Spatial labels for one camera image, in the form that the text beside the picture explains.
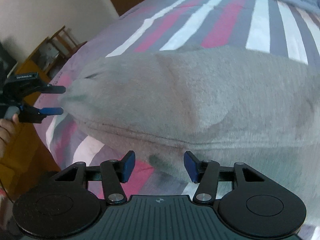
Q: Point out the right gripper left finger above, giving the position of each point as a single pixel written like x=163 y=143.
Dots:
x=113 y=174

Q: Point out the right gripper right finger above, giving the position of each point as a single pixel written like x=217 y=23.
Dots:
x=204 y=173

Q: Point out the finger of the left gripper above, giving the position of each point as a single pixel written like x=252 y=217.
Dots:
x=51 y=89
x=48 y=111

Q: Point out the person's left hand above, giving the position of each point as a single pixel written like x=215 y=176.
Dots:
x=8 y=129

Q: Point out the wooden bedside shelf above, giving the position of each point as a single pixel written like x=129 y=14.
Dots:
x=51 y=53

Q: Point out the striped pink grey bedsheet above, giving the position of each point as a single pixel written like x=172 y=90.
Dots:
x=266 y=26

